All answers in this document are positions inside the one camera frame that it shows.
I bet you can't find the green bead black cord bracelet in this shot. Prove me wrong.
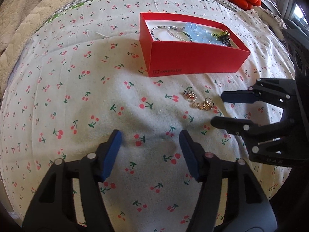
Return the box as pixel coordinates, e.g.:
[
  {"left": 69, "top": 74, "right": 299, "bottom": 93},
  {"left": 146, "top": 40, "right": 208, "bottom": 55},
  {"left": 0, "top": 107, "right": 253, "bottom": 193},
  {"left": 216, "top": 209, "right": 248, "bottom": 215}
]
[{"left": 212, "top": 30, "right": 234, "bottom": 48}]

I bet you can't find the small gold earring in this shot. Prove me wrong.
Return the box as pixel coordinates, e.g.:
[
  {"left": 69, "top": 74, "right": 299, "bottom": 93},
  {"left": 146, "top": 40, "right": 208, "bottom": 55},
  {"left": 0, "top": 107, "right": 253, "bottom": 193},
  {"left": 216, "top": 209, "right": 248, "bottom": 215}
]
[{"left": 192, "top": 102, "right": 203, "bottom": 109}]

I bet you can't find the light blue bead bracelet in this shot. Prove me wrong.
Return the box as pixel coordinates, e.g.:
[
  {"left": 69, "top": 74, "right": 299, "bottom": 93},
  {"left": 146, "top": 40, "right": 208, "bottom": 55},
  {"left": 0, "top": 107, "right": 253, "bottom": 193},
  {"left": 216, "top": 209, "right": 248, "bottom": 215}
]
[{"left": 184, "top": 22, "right": 226, "bottom": 47}]

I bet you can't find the clear crystal bead bracelet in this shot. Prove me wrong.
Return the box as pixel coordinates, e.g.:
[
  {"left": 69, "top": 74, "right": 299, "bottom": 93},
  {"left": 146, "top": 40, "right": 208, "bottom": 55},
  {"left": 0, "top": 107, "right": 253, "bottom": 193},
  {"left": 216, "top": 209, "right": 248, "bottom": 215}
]
[{"left": 166, "top": 25, "right": 194, "bottom": 42}]

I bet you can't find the multicolour seed bead bracelet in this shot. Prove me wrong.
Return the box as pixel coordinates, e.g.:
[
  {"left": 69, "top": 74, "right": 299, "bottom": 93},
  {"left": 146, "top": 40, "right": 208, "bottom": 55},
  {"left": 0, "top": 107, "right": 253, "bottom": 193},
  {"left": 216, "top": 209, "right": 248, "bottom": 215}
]
[{"left": 150, "top": 25, "right": 187, "bottom": 42}]

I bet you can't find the white plush toy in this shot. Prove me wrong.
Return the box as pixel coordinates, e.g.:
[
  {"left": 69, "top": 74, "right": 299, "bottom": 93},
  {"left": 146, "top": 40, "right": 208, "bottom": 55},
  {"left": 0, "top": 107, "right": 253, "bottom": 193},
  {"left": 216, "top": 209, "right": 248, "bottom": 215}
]
[{"left": 253, "top": 6, "right": 286, "bottom": 41}]

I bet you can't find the red open cardboard box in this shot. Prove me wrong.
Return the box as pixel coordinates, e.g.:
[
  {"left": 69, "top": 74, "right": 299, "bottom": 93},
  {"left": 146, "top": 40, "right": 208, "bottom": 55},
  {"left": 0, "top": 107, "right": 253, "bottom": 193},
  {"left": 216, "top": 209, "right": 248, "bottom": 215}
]
[{"left": 139, "top": 13, "right": 250, "bottom": 77}]

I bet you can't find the cherry print bed sheet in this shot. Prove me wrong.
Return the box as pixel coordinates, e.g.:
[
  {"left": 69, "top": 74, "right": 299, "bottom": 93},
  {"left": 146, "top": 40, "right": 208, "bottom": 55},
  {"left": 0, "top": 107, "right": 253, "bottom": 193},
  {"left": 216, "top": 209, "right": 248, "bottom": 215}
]
[{"left": 1, "top": 0, "right": 293, "bottom": 231}]

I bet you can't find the beige fleece blanket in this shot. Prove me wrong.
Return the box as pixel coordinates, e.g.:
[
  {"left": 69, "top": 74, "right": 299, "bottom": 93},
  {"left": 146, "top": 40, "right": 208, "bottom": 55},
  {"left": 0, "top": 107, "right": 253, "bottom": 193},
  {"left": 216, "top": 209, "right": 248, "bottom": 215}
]
[{"left": 1, "top": 0, "right": 74, "bottom": 96}]

